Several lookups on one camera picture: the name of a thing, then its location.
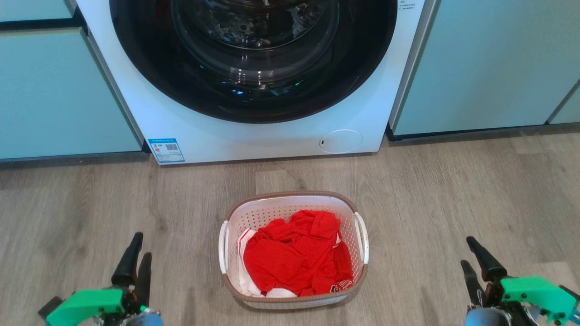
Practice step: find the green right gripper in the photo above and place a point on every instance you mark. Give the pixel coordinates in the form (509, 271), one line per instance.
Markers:
(537, 292)

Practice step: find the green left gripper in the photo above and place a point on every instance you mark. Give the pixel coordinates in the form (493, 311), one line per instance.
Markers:
(90, 303)

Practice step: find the white laundry basket brown rim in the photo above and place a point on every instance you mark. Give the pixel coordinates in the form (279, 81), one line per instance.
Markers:
(272, 213)

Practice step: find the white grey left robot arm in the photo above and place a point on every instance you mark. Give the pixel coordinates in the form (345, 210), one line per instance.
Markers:
(152, 319)

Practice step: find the white garment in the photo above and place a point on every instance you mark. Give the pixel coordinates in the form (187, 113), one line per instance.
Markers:
(244, 280)

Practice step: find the blue energy label sticker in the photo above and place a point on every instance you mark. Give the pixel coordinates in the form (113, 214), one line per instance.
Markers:
(166, 151)

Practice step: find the red mesh jersey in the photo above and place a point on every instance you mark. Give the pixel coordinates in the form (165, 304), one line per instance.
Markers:
(290, 258)

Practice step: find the narrow pale green cabinet panel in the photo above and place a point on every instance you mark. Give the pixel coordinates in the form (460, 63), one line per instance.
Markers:
(568, 111)

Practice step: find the white washing machine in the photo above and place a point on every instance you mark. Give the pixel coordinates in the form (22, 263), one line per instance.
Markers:
(272, 138)

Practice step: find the large pale green cabinet door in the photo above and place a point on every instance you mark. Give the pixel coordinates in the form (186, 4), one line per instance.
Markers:
(59, 95)

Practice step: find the round white filter cover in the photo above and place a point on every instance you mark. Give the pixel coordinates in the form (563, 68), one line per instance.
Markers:
(340, 141)

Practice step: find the wide pale green cabinet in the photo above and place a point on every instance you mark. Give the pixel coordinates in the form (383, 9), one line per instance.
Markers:
(485, 63)

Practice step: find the black round washing machine door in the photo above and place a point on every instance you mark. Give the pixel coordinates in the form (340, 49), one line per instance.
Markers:
(136, 59)

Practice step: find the small printed text label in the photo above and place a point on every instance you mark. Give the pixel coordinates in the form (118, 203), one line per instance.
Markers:
(407, 4)

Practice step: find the small pale green cabinet drawer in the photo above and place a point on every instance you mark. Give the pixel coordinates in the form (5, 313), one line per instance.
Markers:
(31, 9)

